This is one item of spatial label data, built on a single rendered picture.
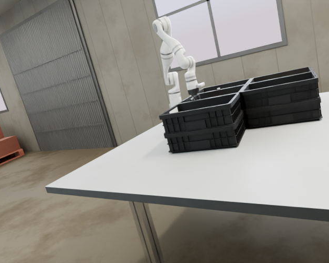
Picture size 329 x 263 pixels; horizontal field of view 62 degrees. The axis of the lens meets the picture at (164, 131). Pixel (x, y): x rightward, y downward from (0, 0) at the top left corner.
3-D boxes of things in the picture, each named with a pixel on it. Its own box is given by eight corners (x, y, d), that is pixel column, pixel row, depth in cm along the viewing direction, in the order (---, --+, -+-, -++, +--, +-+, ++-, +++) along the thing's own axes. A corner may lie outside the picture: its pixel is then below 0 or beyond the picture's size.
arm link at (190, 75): (192, 79, 186) (184, 82, 180) (187, 57, 182) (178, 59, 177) (200, 78, 180) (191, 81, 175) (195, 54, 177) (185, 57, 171)
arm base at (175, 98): (169, 116, 217) (166, 94, 213) (175, 113, 225) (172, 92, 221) (179, 115, 212) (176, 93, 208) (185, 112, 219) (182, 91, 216)
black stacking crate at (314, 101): (246, 130, 164) (243, 110, 161) (252, 117, 190) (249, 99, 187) (324, 120, 146) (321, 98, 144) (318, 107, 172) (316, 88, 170)
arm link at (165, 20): (164, 13, 185) (168, 48, 202) (152, 18, 182) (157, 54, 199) (172, 17, 179) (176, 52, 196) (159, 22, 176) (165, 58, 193)
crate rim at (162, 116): (158, 120, 151) (157, 116, 151) (177, 107, 177) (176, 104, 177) (231, 108, 133) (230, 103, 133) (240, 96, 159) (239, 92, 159)
